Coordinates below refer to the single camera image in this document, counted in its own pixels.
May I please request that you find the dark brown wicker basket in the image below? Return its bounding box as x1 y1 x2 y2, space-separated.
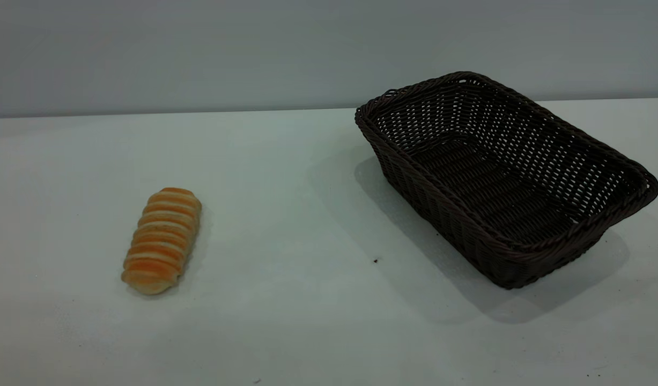
354 71 658 290

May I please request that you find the ridged orange bread roll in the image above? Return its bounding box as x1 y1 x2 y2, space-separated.
121 187 203 295

